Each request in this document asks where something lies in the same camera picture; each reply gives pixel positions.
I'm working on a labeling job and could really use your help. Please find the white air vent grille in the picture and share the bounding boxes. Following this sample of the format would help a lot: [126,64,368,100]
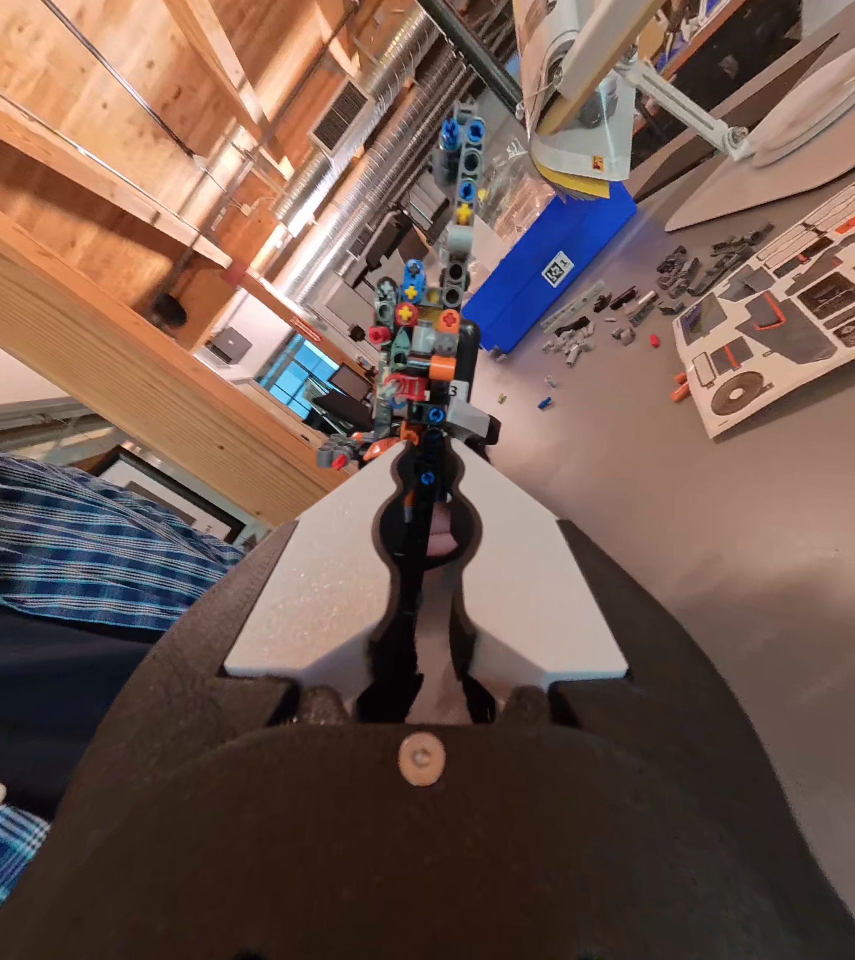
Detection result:
[307,78,370,155]

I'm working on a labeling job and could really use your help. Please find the blue plastic bin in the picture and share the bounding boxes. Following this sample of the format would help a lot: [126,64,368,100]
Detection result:
[463,180,639,354]

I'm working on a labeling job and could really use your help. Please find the dark trousers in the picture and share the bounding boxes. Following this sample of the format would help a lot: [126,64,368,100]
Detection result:
[0,577,170,822]

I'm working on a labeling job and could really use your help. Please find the light grey lego beam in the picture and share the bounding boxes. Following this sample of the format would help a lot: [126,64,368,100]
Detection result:
[540,281,610,331]

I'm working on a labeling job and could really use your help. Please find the pile of grey lego pieces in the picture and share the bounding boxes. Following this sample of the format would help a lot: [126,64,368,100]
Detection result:
[540,221,777,369]

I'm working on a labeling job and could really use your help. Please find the framed picture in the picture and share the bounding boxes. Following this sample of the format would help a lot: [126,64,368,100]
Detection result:
[88,444,249,543]

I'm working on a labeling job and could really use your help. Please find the black computer monitor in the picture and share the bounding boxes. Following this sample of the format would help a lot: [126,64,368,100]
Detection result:
[313,363,375,430]

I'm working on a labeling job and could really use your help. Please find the lego sticker sheet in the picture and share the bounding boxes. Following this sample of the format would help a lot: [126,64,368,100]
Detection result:
[671,146,855,440]

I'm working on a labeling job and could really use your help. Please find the silver air duct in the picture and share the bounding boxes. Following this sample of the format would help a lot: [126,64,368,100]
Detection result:
[270,0,444,226]
[300,45,481,309]

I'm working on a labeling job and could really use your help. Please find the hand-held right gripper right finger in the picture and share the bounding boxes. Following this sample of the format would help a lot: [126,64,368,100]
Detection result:
[448,441,630,723]

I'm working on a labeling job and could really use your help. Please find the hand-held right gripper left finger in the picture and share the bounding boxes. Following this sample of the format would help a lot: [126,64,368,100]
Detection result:
[223,442,417,723]

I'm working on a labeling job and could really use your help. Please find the black orange lego car chassis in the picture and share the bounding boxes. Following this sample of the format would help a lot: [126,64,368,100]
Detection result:
[315,101,505,661]

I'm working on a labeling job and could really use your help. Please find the person in plaid shirt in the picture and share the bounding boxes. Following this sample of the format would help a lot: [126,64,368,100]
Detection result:
[0,448,249,960]

